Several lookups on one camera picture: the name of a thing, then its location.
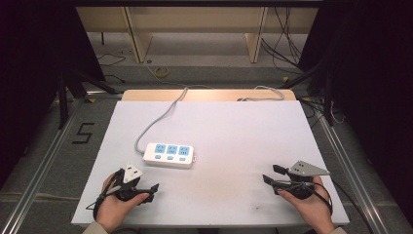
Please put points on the person's right hand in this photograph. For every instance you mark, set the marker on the person's right hand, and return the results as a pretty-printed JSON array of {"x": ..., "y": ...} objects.
[{"x": 313, "y": 211}]

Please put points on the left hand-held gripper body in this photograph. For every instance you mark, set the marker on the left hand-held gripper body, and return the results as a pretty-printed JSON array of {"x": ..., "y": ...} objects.
[{"x": 131, "y": 174}]

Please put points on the aluminium floor rail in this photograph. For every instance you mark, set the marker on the aluminium floor rail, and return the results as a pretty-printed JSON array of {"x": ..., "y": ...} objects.
[
  {"x": 39, "y": 169},
  {"x": 352, "y": 169}
]

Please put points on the light wooden shelf unit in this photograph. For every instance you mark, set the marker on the light wooden shelf unit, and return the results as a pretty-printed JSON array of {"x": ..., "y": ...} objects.
[{"x": 139, "y": 42}]

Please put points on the black curtain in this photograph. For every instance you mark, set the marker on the black curtain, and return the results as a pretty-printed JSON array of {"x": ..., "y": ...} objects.
[
  {"x": 29, "y": 65},
  {"x": 373, "y": 81}
]

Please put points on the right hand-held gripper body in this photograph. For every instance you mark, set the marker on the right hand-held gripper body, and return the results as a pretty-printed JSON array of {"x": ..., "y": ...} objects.
[{"x": 303, "y": 169}]

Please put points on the person's left hand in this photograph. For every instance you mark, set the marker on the person's left hand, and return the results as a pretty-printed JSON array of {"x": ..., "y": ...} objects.
[{"x": 112, "y": 211}]

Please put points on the yellow tape roll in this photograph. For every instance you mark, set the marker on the yellow tape roll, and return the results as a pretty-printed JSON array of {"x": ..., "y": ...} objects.
[{"x": 156, "y": 72}]

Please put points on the white power strip blue sockets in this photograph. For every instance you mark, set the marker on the white power strip blue sockets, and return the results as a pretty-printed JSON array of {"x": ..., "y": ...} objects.
[{"x": 168, "y": 156}]

